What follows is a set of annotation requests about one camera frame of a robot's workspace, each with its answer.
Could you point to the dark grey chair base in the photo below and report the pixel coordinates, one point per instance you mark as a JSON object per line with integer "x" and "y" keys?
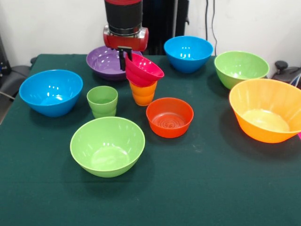
{"x": 285, "y": 73}
{"x": 14, "y": 77}

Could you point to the blue plastic bowl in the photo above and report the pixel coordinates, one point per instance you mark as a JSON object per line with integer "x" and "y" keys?
{"x": 188, "y": 54}
{"x": 50, "y": 94}

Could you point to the purple plastic bowl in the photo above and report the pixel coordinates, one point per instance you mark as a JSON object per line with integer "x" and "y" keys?
{"x": 103, "y": 63}

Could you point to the red-orange plastic bowl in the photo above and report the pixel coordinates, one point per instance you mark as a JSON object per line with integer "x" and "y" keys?
{"x": 169, "y": 129}

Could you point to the green plastic bowl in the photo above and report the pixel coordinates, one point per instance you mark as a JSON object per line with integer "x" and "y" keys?
{"x": 241, "y": 67}
{"x": 107, "y": 150}

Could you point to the orange plastic cup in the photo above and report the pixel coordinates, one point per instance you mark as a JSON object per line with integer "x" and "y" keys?
{"x": 143, "y": 96}

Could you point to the large orange plastic bowl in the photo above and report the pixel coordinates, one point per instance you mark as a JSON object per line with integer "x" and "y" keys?
{"x": 265, "y": 113}

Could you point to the dark green table cloth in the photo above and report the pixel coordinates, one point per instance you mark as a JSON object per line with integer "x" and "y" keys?
{"x": 150, "y": 202}

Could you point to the pink plastic bowl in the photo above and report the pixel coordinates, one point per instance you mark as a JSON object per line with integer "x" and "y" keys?
{"x": 141, "y": 75}

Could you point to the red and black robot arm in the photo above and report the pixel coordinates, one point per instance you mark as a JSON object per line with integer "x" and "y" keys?
{"x": 123, "y": 16}

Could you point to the green plastic cup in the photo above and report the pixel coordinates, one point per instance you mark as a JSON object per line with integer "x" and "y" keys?
{"x": 102, "y": 106}

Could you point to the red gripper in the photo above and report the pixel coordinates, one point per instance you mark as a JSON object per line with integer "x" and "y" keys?
{"x": 124, "y": 42}

